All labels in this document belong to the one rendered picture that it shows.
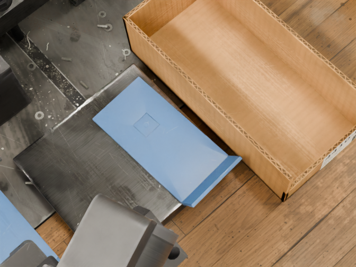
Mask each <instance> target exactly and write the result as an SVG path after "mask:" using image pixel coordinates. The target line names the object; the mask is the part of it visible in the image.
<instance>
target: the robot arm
mask: <svg viewBox="0 0 356 267"><path fill-rule="evenodd" d="M178 236H179V235H178V234H176V233H174V231H173V230H171V229H167V228H165V227H164V226H163V225H162V224H161V222H160V221H159V220H158V219H157V218H156V216H155V215H154V214H153V213H152V212H151V211H150V210H148V209H146V208H143V207H141V206H136V207H134V208H133V209H130V208H128V207H126V206H124V205H123V203H121V202H116V201H114V200H112V199H110V198H109V197H108V196H106V195H103V194H101V193H99V194H98V195H96V196H95V198H94V199H93V200H92V202H91V204H90V205H89V207H88V209H87V211H86V213H85V215H84V217H83V218H82V220H81V222H80V224H79V226H78V227H77V229H76V231H75V233H74V235H73V237H72V239H71V240H70V242H69V244H68V246H67V248H66V250H65V252H64V254H63V255H62V257H61V259H60V261H59V262H58V261H57V260H56V259H55V258H54V256H48V257H47V256H46V255H45V253H44V252H43V251H42V250H41V249H40V248H39V247H38V246H37V245H36V243H34V242H33V241H32V240H25V241H23V242H22V243H21V244H20V245H19V246H18V247H17V248H15V249H14V250H13V251H12V252H11V253H10V254H9V255H10V256H9V257H8V258H7V259H6V260H4V261H3V262H2V263H1V264H0V267H177V266H178V265H179V264H180V263H182V262H183V261H184V260H185V259H186V258H187V257H188V255H187V254H186V252H185V251H184V250H183V249H182V248H181V246H180V245H179V244H178V243H177V242H176V240H177V238H178Z"/></svg>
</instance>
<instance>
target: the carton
mask: <svg viewBox="0 0 356 267"><path fill-rule="evenodd" d="M122 18H123V22H124V27H125V30H126V34H127V38H128V42H129V46H130V50H131V51H132V52H133V53H134V54H135V55H136V56H137V57H138V58H139V59H140V60H141V61H142V62H143V63H144V64H145V65H146V66H147V67H148V68H149V69H150V70H151V71H152V72H153V73H154V74H155V75H156V76H157V77H158V78H159V79H160V80H161V81H162V82H163V83H164V84H165V85H166V86H167V87H168V88H169V89H170V90H171V91H172V92H173V93H174V94H175V95H176V96H177V97H178V98H179V99H180V100H181V101H182V102H183V103H184V104H185V105H186V106H187V107H188V108H189V109H190V110H191V111H192V112H193V113H194V114H195V115H196V116H197V117H198V118H199V119H200V120H201V121H202V122H203V123H204V124H205V125H206V126H207V127H208V128H209V129H210V130H211V131H212V132H213V133H214V134H215V135H216V136H217V137H218V138H219V139H220V140H221V141H222V142H223V143H224V144H225V145H226V146H227V147H228V148H229V149H230V150H231V151H232V152H233V153H234V154H235V155H236V156H240V157H241V158H242V160H241V161H242V162H243V163H244V164H245V165H246V166H247V167H248V168H249V169H250V170H251V171H252V172H253V173H254V174H255V175H256V176H257V177H258V178H259V179H260V180H261V181H262V182H263V183H264V184H265V185H266V186H267V187H268V188H269V189H270V190H272V191H273V192H274V193H275V194H276V195H277V196H278V197H279V198H280V199H281V200H282V201H283V202H285V201H286V200H287V199H288V198H289V197H291V196H292V195H293V194H294V193H295V192H296V191H297V190H298V189H299V188H300V187H302V186H303V185H304V184H305V183H306V182H307V181H308V180H309V179H310V178H311V177H312V176H314V175H315V174H316V173H317V172H318V171H319V170H321V169H322V168H323V167H324V166H325V165H326V164H327V163H328V162H330V161H331V160H332V159H333V158H334V157H335V156H336V155H337V154H338V153H339V152H340V151H342V150H343V149H344V148H345V147H346V146H347V145H348V144H349V143H350V142H351V141H353V140H354V139H355V138H356V84H355V83H354V82H352V81H351V80H350V79H349V78H348V77H347V76H345V75H344V74H343V73H342V72H341V71H340V70H339V69H337V68H336V67H335V66H334V65H333V64H332V63H331V62H329V61H328V60H327V59H326V58H325V57H324V56H323V55H321V54H320V53H319V52H318V51H317V50H316V49H315V48H313V47H312V46H311V45H310V44H309V43H308V42H307V41H305V40H304V39H303V38H302V37H301V36H300V35H299V34H297V33H296V32H295V31H294V30H293V29H292V28H291V27H289V26H288V25H287V24H286V23H284V22H283V21H282V20H281V19H280V18H279V17H278V16H276V15H275V14H274V13H273V12H272V11H271V10H270V9H268V8H267V7H266V6H265V5H264V4H263V3H262V2H260V1H259V0H144V1H143V2H142V3H140V4H139V5H138V6H136V7H135V8H134V9H133V10H131V11H130V12H129V13H127V14H126V15H125V16H124V17H122Z"/></svg>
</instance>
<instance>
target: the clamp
mask: <svg viewBox="0 0 356 267"><path fill-rule="evenodd" d="M48 1H50V0H0V37H1V36H2V35H3V34H5V33H6V32H7V31H9V30H10V32H11V34H12V35H13V37H14V39H15V40H16V41H21V40H23V38H24V35H23V33H22V31H21V29H20V27H19V25H18V24H19V23H20V22H21V21H23V20H24V19H25V18H26V17H28V16H29V15H30V14H32V13H33V12H35V11H36V10H37V9H39V8H40V7H41V6H42V5H44V4H45V3H47V2H48Z"/></svg>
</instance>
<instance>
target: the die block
mask: <svg viewBox="0 0 356 267"><path fill-rule="evenodd" d="M30 103H31V100H30V99H29V97H28V95H27V94H26V92H25V90H24V89H23V87H22V85H21V84H20V82H19V80H18V79H17V77H16V76H15V74H14V73H13V72H11V73H10V74H8V75H7V76H6V77H4V78H3V79H2V80H0V126H1V125H3V124H4V123H5V122H7V121H8V120H9V119H10V118H12V117H13V116H14V115H16V114H17V113H18V112H20V111H21V110H22V109H24V108H25V107H26V106H27V105H29V104H30Z"/></svg>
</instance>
